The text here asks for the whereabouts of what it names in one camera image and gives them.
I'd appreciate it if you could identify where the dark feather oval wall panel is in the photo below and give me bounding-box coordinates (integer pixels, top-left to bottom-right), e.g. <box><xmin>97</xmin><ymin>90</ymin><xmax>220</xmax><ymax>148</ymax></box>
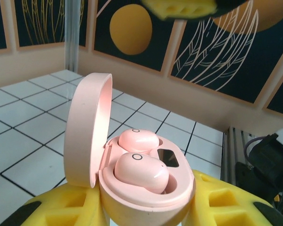
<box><xmin>92</xmin><ymin>0</ymin><xmax>188</xmax><ymax>77</ymax></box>

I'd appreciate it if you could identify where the aluminium corner post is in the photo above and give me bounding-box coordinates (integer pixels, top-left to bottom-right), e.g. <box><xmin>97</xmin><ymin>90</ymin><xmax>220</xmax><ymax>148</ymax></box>
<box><xmin>64</xmin><ymin>0</ymin><xmax>80</xmax><ymax>73</ymax></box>

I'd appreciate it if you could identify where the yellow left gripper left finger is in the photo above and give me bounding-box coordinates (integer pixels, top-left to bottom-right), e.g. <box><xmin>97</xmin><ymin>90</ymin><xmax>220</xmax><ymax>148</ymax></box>
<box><xmin>10</xmin><ymin>183</ymin><xmax>107</xmax><ymax>226</ymax></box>

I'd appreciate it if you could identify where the dark cream circle wall panel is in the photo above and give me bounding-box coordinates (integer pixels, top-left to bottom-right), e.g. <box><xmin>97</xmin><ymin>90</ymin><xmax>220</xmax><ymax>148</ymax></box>
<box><xmin>15</xmin><ymin>0</ymin><xmax>89</xmax><ymax>49</ymax></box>

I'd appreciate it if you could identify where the pink wireless earbud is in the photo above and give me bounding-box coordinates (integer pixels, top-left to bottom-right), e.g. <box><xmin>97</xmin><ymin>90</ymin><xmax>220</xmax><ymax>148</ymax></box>
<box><xmin>117</xmin><ymin>128</ymin><xmax>160</xmax><ymax>153</ymax></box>
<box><xmin>113</xmin><ymin>152</ymin><xmax>171</xmax><ymax>195</ymax></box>

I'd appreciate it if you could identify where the aluminium mounting rail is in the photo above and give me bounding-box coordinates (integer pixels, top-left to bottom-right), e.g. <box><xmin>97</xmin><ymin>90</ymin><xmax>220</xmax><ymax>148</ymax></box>
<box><xmin>223</xmin><ymin>126</ymin><xmax>258</xmax><ymax>189</ymax></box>

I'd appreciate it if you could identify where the pink earbud charging case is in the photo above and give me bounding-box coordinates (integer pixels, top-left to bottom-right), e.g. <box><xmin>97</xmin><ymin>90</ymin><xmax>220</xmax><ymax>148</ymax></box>
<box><xmin>63</xmin><ymin>72</ymin><xmax>195</xmax><ymax>226</ymax></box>

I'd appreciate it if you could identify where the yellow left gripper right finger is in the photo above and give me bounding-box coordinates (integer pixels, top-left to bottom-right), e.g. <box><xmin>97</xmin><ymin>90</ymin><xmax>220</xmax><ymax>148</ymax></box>
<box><xmin>191</xmin><ymin>168</ymin><xmax>283</xmax><ymax>226</ymax></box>

